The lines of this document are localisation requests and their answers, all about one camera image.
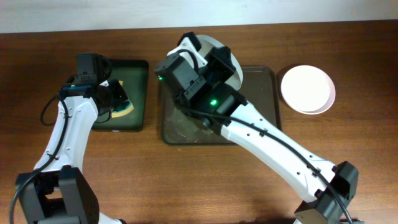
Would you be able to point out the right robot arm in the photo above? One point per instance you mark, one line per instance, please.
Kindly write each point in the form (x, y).
(326, 189)

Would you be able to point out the light blue plate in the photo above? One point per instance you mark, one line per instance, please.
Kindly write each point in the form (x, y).
(207, 43)

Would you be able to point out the white plate top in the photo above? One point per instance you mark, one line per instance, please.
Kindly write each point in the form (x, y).
(308, 89)

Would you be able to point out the brown serving tray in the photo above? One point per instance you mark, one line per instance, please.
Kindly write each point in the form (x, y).
(259, 86)

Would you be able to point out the green yellow sponge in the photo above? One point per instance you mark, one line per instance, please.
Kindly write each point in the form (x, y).
(123, 109)

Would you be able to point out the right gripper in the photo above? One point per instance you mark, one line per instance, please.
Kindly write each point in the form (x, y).
(224, 67)

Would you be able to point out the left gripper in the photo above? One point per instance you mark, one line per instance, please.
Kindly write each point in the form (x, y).
(121, 93)

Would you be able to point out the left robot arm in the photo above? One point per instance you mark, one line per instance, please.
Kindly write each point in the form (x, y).
(56, 190)

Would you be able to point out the black water tray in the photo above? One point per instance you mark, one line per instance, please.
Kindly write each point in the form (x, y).
(133, 76)

